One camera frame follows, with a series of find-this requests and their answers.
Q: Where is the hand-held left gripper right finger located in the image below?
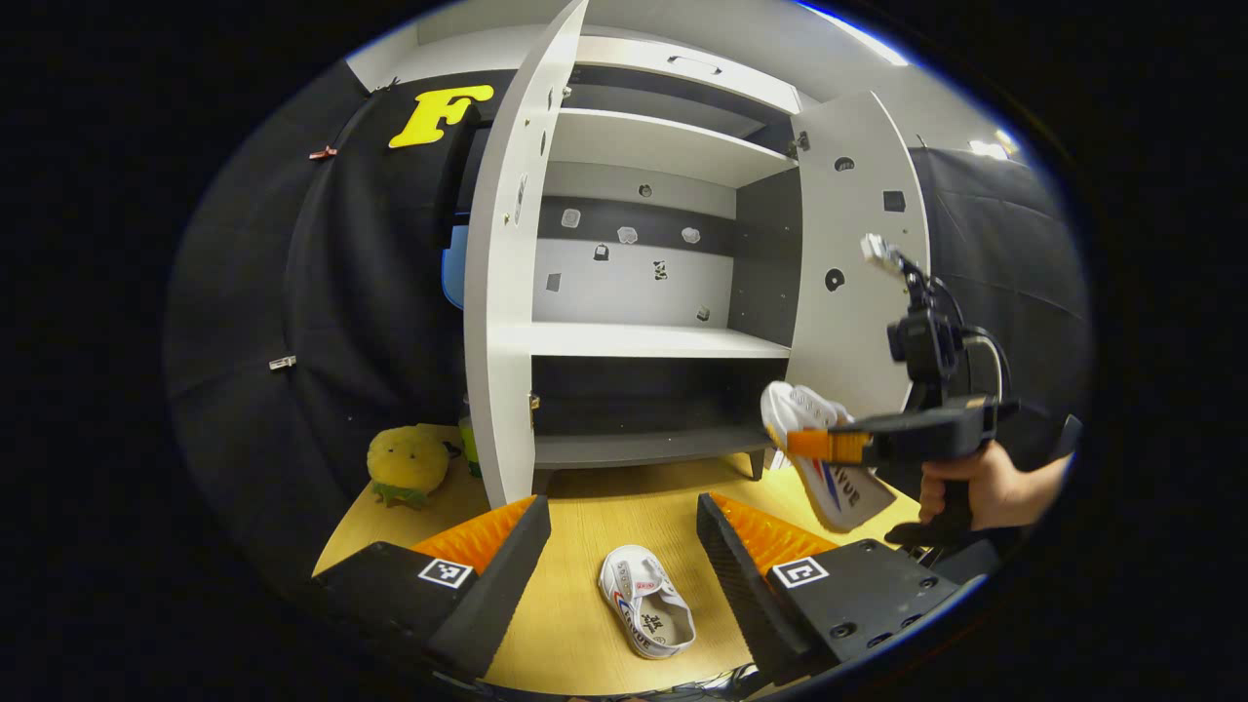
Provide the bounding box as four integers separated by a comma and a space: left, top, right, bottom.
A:
696, 490, 966, 685

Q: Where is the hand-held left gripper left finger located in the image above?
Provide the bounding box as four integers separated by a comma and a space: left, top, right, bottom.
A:
312, 494, 553, 682

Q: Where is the white canvas shoe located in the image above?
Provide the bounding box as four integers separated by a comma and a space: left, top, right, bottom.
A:
760, 380, 898, 534
598, 544, 698, 661

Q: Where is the white shoe cabinet door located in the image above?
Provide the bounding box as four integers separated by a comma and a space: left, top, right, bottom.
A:
463, 0, 591, 510
785, 91, 932, 430

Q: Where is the white shoe cabinet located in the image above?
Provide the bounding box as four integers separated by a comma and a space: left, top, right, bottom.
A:
531, 34, 805, 484

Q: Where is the white cabinet shelf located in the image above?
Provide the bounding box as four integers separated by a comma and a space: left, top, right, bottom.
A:
502, 322, 793, 360
549, 107, 800, 189

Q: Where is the yellow plush toy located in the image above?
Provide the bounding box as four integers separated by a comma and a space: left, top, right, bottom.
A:
367, 424, 451, 510

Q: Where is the black cable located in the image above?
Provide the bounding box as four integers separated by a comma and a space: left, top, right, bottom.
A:
960, 327, 1013, 403

